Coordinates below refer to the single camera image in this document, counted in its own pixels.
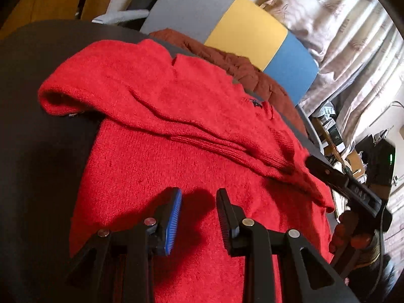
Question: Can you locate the red knit sweater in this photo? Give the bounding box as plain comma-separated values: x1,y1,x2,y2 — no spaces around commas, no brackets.
37,38,337,303

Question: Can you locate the dark wooden desk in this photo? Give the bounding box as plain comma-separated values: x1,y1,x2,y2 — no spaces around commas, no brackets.
319,114,363,177

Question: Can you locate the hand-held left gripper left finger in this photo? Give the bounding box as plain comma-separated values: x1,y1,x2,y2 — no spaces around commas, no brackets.
65,188,183,303

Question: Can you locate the yellow wooden cabinet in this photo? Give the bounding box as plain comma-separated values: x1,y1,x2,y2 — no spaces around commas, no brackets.
0,0,127,40

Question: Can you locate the rust brown quilted jacket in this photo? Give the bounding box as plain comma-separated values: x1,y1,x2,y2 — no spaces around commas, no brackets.
148,28,308,136

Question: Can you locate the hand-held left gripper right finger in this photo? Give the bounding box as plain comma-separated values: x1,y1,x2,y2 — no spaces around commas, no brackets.
216,188,360,303

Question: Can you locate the printed beige curtain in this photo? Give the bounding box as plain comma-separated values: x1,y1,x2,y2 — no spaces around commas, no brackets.
259,0,404,123

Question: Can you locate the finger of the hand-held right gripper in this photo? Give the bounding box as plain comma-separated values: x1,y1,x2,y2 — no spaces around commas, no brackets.
306,154,349,193

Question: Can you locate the person's right hand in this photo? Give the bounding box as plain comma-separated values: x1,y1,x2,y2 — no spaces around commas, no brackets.
328,211,373,255

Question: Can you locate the grey yellow blue chair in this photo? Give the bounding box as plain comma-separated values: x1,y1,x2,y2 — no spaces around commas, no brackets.
91,0,322,152

